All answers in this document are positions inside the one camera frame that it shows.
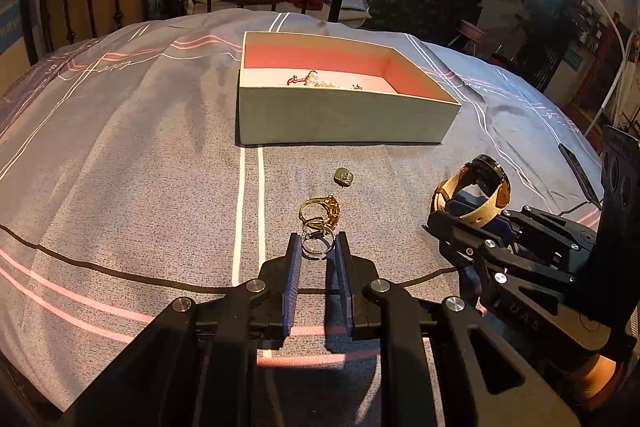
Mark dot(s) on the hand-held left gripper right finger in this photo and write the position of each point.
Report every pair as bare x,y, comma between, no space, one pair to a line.
345,287

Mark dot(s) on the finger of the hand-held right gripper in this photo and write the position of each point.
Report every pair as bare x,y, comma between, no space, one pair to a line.
460,234
550,234

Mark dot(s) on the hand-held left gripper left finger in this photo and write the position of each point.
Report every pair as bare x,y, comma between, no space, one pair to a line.
292,287

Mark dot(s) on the small round gold charm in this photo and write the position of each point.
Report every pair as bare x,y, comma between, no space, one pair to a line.
343,177

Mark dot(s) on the grey cardboard box pink inside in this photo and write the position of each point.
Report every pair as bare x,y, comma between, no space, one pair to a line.
340,122

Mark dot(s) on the person's right hand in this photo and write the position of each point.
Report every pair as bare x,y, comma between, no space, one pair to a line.
597,369

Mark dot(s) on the black flat device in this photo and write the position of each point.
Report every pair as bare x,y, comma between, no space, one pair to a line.
580,174

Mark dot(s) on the pink stool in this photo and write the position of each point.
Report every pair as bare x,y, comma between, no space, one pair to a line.
470,29

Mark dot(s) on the blue plaid bedsheet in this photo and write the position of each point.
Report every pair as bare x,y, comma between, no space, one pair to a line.
125,157

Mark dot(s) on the green floral counter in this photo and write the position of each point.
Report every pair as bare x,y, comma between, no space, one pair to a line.
415,2

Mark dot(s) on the blue wall poster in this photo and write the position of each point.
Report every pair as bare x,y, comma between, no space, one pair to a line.
10,22

